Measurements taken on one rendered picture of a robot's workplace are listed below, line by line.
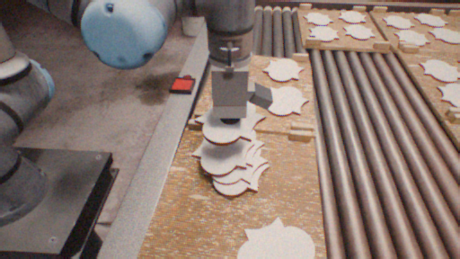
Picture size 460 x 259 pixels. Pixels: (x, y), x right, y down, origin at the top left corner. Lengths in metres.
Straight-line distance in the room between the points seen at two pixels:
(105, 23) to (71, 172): 0.49
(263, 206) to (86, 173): 0.41
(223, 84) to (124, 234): 0.37
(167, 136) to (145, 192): 0.19
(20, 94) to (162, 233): 0.39
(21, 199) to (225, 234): 0.41
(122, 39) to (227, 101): 0.25
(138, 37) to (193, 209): 0.40
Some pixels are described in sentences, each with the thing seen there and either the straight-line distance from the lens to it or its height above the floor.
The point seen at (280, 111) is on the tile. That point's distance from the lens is 0.80.
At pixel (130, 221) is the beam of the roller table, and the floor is 0.91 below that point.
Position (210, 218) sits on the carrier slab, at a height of 0.94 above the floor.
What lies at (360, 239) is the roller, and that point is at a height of 0.92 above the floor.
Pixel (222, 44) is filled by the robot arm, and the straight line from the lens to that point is 0.44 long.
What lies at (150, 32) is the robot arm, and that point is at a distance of 0.29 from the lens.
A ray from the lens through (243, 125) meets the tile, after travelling 0.55.
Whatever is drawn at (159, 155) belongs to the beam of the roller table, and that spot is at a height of 0.92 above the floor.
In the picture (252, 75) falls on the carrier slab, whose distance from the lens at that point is 0.96.
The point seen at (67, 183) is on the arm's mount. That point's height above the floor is 0.95.
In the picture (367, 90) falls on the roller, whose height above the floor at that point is 0.92.
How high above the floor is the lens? 1.45
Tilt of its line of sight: 44 degrees down
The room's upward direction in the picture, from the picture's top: straight up
